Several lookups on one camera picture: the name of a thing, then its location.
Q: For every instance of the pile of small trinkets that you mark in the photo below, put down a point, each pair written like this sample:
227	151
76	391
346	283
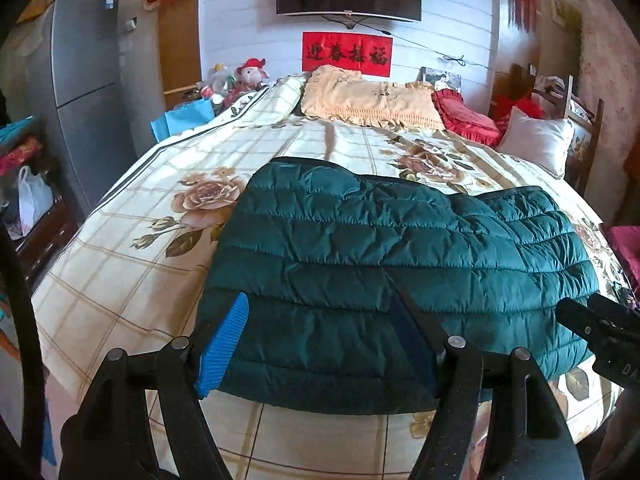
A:
220	85

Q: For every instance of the floral checked bedspread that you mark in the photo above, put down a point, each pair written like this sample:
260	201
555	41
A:
150	260

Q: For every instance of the red cloth bundle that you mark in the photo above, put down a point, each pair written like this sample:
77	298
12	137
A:
525	107

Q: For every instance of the plush pig toy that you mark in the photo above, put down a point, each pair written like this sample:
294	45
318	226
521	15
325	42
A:
250	72

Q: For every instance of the framed wall picture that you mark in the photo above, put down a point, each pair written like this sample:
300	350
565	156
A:
559	9

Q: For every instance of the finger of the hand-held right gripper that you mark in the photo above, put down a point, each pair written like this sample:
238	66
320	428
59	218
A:
582	317

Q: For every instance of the grey refrigerator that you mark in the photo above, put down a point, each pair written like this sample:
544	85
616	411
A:
85	60

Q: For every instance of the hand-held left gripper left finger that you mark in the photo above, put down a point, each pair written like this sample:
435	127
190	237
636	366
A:
222	345

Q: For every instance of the red wall banner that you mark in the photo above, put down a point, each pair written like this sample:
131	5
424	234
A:
312	52

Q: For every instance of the wooden cabinet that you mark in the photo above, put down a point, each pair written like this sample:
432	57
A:
182	50

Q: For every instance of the teal puffer jacket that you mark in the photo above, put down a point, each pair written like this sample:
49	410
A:
375	250

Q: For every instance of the wooden chair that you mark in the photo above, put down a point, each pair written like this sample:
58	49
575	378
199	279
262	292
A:
595	150

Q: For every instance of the red frilled pillow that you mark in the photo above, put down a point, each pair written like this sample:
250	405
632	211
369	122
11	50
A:
465	120

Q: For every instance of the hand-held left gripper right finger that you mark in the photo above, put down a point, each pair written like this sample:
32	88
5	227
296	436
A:
415	340

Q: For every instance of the dark wooden stand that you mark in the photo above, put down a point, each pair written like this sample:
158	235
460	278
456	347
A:
45	245

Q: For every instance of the maroon blanket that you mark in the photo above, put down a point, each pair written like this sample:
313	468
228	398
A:
625	250

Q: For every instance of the beige frilled pillow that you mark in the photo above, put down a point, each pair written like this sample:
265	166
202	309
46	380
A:
370	97

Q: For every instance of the white plastic bag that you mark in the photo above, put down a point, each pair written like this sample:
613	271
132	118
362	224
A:
35	200

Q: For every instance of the blue paper bag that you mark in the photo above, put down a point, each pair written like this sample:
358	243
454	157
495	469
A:
185	117

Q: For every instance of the stack of colourful cloths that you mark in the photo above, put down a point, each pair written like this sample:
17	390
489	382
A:
20	150

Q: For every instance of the framed photo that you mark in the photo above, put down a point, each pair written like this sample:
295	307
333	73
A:
440	80

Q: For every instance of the white pillow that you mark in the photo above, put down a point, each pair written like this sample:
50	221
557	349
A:
535	140

